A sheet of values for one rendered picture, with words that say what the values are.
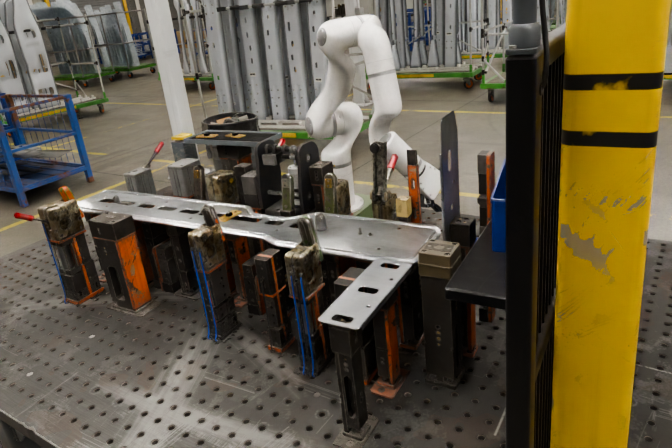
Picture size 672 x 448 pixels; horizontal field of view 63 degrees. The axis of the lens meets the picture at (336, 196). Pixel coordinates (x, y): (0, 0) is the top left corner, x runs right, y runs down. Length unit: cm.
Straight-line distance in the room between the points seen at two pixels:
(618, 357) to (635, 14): 42
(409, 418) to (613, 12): 98
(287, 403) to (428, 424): 35
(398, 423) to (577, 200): 78
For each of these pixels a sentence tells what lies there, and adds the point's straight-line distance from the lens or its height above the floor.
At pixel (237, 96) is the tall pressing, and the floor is 59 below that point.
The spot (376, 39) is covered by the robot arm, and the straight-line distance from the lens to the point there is 176.
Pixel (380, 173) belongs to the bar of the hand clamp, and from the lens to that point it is 159.
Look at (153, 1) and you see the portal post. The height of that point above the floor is 173.
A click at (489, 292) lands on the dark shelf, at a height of 103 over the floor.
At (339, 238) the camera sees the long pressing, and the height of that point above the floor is 100.
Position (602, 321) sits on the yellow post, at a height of 119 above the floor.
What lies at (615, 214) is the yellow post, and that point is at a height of 134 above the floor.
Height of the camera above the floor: 162
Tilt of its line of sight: 20 degrees down
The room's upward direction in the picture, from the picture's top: 7 degrees counter-clockwise
